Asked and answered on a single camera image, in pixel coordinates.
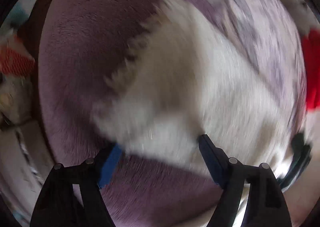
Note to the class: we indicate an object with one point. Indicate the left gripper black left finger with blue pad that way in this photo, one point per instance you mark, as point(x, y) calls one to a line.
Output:
point(71, 196)

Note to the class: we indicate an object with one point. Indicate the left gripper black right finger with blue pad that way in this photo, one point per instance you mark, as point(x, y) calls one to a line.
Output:
point(266, 205)

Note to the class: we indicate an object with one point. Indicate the cream fringed knit garment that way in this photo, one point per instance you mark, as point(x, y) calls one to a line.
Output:
point(188, 79)

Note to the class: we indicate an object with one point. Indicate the red garment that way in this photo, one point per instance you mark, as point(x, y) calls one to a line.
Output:
point(310, 47)

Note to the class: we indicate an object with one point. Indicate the floral fleece bed blanket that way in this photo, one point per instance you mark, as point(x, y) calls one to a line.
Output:
point(83, 43)

